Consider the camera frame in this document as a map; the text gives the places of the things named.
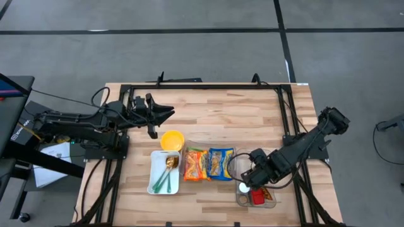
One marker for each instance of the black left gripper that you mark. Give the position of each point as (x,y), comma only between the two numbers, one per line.
(143,115)

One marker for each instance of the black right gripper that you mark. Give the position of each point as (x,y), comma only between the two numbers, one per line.
(260,175)

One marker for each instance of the spice jar with white lid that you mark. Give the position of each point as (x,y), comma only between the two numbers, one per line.
(243,188)

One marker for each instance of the brown orange snack packet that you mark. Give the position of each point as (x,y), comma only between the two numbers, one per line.
(268,195)

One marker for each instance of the small red box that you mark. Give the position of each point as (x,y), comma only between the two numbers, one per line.
(257,197)

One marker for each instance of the blue yellow noodle packet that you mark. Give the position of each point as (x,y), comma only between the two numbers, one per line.
(220,164)

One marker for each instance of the orange noodle packet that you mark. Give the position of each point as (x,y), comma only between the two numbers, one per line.
(195,165)

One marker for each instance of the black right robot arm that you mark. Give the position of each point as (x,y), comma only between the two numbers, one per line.
(303,145)

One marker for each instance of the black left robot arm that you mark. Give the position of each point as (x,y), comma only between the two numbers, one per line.
(79,124)

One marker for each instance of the yellow bowl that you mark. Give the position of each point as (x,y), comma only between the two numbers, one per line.
(172,140)

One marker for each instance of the narrow clear plastic container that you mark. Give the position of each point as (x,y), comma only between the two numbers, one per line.
(271,201)

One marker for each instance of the wide clear plastic container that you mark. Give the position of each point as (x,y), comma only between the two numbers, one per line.
(183,157)

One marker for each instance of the white rectangular tray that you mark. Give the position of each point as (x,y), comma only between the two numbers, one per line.
(156,164)

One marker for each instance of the yellow black device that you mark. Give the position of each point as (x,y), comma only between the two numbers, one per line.
(63,138)

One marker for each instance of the white paper sheet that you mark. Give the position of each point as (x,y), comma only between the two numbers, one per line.
(47,179)

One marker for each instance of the grey chair leg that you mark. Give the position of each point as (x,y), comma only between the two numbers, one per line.
(391,124)

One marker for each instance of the black box with white label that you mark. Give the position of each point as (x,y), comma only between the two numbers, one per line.
(19,136)

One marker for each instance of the black side desk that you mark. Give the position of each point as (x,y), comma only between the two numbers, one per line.
(12,113)

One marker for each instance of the monitor with blue screen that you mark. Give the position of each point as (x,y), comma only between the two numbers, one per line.
(8,89)

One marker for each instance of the black caster wheel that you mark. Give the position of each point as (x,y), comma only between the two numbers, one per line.
(24,217)

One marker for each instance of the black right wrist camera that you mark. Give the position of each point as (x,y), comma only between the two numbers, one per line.
(259,156)

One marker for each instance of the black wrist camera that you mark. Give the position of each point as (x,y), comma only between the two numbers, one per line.
(139,102)
(259,156)

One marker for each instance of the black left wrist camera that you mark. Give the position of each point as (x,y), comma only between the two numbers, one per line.
(139,102)

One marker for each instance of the black metal table frame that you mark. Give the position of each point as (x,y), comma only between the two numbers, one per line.
(205,86)

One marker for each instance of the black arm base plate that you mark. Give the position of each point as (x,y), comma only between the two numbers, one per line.
(320,153)
(94,154)

